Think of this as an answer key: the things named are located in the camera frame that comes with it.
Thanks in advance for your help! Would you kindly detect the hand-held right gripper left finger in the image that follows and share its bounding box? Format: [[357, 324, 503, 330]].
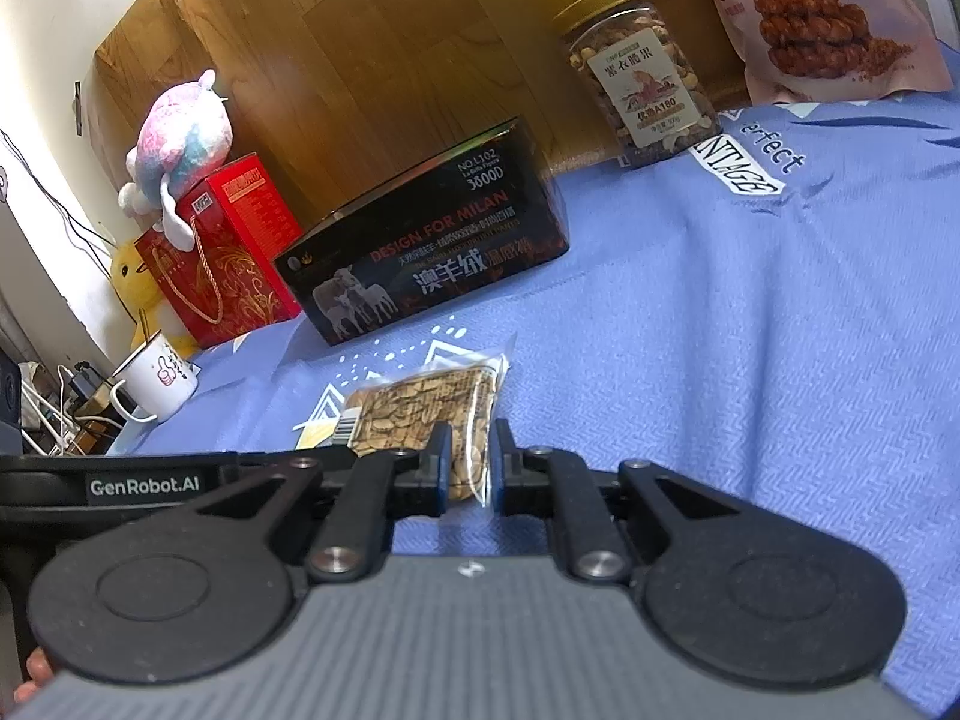
[[199, 424, 453, 580]]

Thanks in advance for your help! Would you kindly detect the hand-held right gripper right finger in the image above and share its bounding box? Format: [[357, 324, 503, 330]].
[[491, 420, 755, 582]]

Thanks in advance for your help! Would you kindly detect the clear packet of brown seeds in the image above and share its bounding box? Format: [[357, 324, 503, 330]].
[[330, 334, 520, 503]]

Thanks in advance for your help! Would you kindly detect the black cardboard box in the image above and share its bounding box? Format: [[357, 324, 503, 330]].
[[274, 116, 571, 347]]

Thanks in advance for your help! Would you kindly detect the person's left hand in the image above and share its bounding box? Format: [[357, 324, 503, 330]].
[[13, 647, 59, 707]]

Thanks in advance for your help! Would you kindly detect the white mug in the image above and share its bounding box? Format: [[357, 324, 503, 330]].
[[109, 334, 200, 425]]

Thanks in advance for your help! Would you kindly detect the dark blue box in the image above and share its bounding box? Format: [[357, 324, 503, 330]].
[[0, 349, 23, 430]]

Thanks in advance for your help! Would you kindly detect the yellow plush toy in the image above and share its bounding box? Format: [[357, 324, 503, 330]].
[[110, 240, 200, 361]]

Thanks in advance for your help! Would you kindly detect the red gift bag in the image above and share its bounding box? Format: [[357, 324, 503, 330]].
[[135, 152, 305, 350]]

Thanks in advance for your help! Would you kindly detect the blue printed cloth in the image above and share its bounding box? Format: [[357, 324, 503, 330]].
[[105, 41, 960, 717]]

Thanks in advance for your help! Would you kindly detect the pink plush toy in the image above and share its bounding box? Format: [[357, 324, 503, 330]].
[[118, 69, 235, 250]]

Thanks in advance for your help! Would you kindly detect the clear nut jar gold lid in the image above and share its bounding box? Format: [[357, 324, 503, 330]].
[[551, 0, 702, 170]]

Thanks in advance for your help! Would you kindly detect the pink snack bag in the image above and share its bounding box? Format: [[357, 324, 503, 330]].
[[671, 0, 953, 107]]

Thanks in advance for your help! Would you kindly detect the black cable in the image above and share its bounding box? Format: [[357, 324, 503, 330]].
[[0, 127, 117, 260]]

